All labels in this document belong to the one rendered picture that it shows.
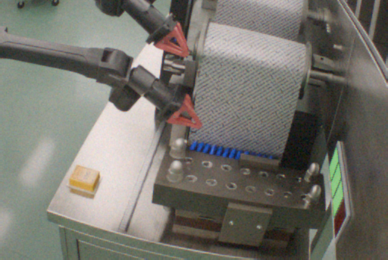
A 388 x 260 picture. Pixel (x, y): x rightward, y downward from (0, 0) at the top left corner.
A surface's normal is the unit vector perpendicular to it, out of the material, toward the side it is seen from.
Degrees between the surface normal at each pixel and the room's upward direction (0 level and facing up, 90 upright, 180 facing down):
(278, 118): 90
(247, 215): 90
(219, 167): 0
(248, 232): 90
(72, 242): 90
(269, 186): 0
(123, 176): 0
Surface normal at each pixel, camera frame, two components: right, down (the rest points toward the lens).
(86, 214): 0.14, -0.86
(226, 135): -0.14, 0.47
